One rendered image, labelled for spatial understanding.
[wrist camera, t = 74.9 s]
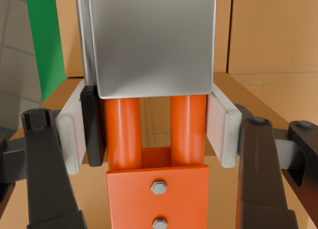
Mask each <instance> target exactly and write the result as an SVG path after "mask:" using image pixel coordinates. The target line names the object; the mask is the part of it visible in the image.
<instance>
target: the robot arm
mask: <svg viewBox="0 0 318 229"><path fill-rule="evenodd" d="M84 87H85V82H84V79H82V81H80V83H79V84H78V86H77V87H76V89H75V90H74V92H73V93H72V95H71V97H70V98H69V100H68V101H67V103H66V104H65V106H64V107H63V109H60V110H51V109H48V108H35V109H30V110H27V111H25V112H23V113H22V114H21V119H22V124H23V129H24V137H22V138H17V139H12V140H6V135H5V134H4V133H3V132H0V219H1V217H2V215H3V213H4V211H5V208H6V206H7V204H8V202H9V199H10V197H11V195H12V193H13V191H14V188H15V186H16V181H21V180H25V179H26V181H27V199H28V216H29V225H27V226H26V229H88V228H87V225H86V221H85V218H84V215H83V212H82V210H79V208H78V205H77V202H76V198H75V195H74V192H73V188H72V186H71V182H70V178H69V175H76V174H77V173H78V172H79V170H80V166H81V164H82V161H83V157H84V154H85V151H86V148H87V147H86V140H85V132H84V123H83V115H82V107H81V101H80V93H81V91H82V90H83V88H84ZM205 133H206V135H207V137H208V139H209V141H210V143H211V145H212V147H213V149H214V151H215V153H216V155H217V157H218V159H219V161H220V163H221V165H222V166H223V167H224V168H232V167H235V166H236V165H237V160H238V155H239V157H240V162H239V170H238V195H237V209H236V224H235V229H299V227H298V223H297V219H296V214H295V211H294V210H289V209H288V206H287V201H286V196H285V191H284V186H283V178H282V174H283V176H284V177H285V179H286V180H287V182H288V184H289V185H290V187H291V188H292V190H293V191H294V193H295V194H296V196H297V197H298V199H299V201H300V203H301V204H302V206H303V207H304V209H305V210H306V212H307V214H308V215H309V217H310V218H311V220H312V221H313V223H314V224H315V226H316V228H317V229H318V126H317V125H316V124H314V123H311V122H309V121H304V120H302V121H292V122H290V123H289V127H288V130H287V129H278V128H273V125H272V122H271V121H270V120H268V119H265V118H262V117H259V116H254V115H253V114H252V113H251V112H250V111H249V110H248V109H247V108H246V107H245V106H243V105H240V104H233V103H232V102H231V101H230V100H229V99H228V98H227V97H226V96H225V95H224V93H223V92H222V91H221V90H220V89H219V88H218V87H217V86H216V85H215V84H214V83H213V90H212V93H210V94H208V95H206V121H205ZM281 172H282V174H281Z"/></svg>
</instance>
